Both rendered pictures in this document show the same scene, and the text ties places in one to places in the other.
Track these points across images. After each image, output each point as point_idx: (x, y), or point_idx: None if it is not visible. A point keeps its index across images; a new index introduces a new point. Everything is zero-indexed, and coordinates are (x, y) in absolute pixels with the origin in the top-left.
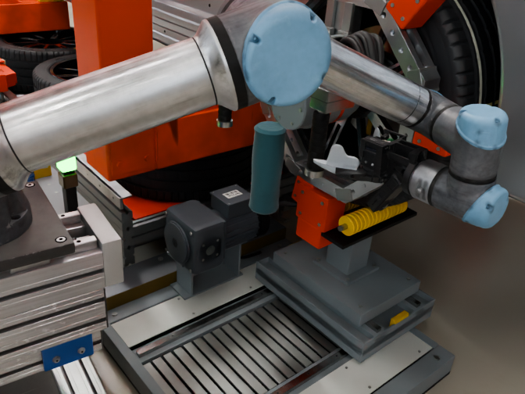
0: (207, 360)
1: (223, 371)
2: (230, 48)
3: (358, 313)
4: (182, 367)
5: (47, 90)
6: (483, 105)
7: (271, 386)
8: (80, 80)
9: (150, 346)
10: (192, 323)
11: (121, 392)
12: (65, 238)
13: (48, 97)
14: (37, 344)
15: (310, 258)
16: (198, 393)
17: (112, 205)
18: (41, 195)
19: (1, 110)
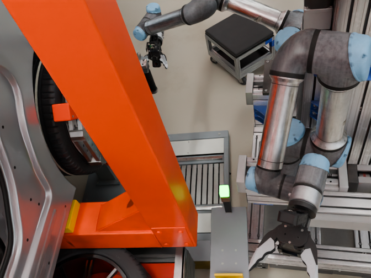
0: (196, 190)
1: (195, 181)
2: None
3: None
4: (208, 192)
5: (269, 7)
6: (148, 7)
7: (184, 166)
8: (261, 4)
9: (215, 207)
10: None
11: (236, 206)
12: (266, 61)
13: (270, 6)
14: None
15: (118, 187)
16: (211, 177)
17: (186, 262)
18: (264, 83)
19: (280, 11)
